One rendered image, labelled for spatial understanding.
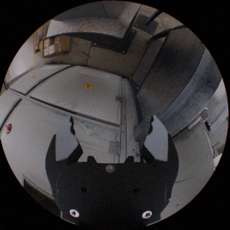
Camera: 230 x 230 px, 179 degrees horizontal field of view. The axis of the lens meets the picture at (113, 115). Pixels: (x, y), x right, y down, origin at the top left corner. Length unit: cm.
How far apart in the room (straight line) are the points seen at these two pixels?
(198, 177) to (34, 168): 47
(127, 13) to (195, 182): 49
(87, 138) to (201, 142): 36
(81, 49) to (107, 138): 108
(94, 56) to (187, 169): 117
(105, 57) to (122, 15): 80
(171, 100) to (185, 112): 6
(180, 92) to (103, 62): 93
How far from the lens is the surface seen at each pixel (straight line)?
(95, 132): 29
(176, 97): 24
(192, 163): 25
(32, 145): 34
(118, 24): 28
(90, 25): 30
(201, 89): 25
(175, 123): 25
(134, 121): 42
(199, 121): 24
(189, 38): 42
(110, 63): 102
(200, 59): 27
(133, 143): 35
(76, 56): 117
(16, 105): 67
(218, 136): 92
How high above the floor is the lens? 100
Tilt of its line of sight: 43 degrees down
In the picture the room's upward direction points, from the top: 172 degrees counter-clockwise
